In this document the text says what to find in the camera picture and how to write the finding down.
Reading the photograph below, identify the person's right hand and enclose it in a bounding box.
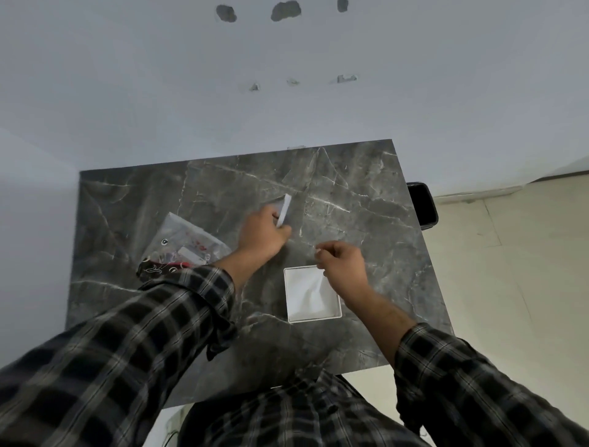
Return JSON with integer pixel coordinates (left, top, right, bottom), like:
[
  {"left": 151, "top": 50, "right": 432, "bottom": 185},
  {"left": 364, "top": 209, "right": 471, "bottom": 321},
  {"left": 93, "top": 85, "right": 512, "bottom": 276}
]
[{"left": 314, "top": 241, "right": 369, "bottom": 303}]

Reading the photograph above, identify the person's left hand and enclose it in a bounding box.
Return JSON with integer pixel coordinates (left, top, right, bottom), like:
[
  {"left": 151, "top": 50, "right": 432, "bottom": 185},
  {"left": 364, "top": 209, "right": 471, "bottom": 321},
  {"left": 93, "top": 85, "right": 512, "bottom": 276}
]
[{"left": 237, "top": 204, "right": 293, "bottom": 266}]

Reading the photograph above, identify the white box lid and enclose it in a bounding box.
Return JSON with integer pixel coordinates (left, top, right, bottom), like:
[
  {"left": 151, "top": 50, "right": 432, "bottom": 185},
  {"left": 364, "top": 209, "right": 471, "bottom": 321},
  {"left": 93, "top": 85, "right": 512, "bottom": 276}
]
[{"left": 275, "top": 193, "right": 293, "bottom": 229}]

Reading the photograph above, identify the white stack of tissues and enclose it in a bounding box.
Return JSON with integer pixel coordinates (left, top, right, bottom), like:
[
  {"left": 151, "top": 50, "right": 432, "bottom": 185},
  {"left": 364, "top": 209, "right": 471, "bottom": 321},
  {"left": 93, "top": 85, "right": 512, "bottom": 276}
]
[{"left": 287, "top": 269, "right": 339, "bottom": 319}]

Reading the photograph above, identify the white stickered tissue box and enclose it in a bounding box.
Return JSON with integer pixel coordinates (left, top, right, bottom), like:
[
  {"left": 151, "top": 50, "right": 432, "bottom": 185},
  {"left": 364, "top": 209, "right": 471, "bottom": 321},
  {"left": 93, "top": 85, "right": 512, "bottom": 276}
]
[{"left": 283, "top": 265, "right": 344, "bottom": 324}]

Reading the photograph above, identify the Dove tissue plastic pack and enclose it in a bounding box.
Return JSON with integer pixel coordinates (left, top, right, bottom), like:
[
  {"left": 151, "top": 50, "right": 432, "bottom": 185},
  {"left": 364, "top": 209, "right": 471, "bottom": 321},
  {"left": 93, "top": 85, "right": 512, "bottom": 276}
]
[{"left": 136, "top": 212, "right": 233, "bottom": 282}]

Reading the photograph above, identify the person's right forearm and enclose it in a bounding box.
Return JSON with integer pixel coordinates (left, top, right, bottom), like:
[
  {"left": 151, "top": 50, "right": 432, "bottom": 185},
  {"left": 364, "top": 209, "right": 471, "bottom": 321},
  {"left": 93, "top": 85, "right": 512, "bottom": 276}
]
[{"left": 342, "top": 290, "right": 589, "bottom": 447}]

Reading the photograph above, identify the person's left forearm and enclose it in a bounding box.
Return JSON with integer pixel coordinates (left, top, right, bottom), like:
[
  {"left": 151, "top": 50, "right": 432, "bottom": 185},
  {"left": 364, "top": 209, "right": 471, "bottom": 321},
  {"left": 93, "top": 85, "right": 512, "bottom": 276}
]
[{"left": 0, "top": 251, "right": 258, "bottom": 447}]

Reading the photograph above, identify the person's plaid shirt torso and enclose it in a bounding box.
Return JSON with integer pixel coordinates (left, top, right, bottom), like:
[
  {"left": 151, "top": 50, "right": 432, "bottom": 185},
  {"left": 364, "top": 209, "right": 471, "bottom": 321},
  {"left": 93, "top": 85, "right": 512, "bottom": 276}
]
[{"left": 177, "top": 368, "right": 429, "bottom": 447}]

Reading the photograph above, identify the black trash bin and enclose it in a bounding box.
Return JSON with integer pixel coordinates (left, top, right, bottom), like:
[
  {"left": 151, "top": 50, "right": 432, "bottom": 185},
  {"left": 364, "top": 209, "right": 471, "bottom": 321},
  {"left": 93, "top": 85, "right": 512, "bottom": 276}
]
[{"left": 406, "top": 182, "right": 439, "bottom": 231}]

